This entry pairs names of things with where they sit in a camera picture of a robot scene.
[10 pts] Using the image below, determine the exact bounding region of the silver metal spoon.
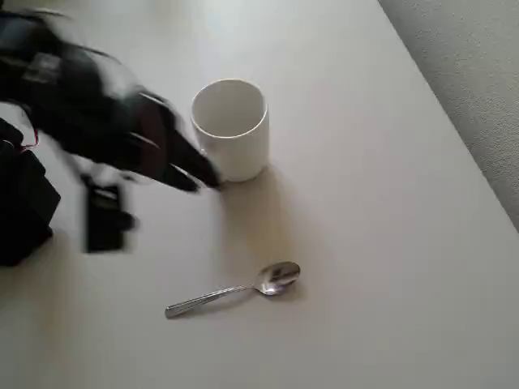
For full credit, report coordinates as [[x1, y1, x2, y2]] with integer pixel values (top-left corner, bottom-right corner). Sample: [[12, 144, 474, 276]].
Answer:
[[164, 261, 302, 321]]

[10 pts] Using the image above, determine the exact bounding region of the white ceramic mug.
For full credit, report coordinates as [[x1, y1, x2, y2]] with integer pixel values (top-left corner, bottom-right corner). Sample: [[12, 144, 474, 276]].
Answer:
[[190, 79, 269, 183]]

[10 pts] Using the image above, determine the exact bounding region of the red cable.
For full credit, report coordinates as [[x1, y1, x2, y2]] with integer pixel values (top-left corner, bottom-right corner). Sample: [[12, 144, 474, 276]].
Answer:
[[2, 132, 42, 157]]

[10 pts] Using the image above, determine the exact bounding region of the black gripper camera module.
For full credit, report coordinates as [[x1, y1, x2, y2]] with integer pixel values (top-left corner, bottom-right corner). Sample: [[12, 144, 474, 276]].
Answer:
[[82, 175, 139, 254]]

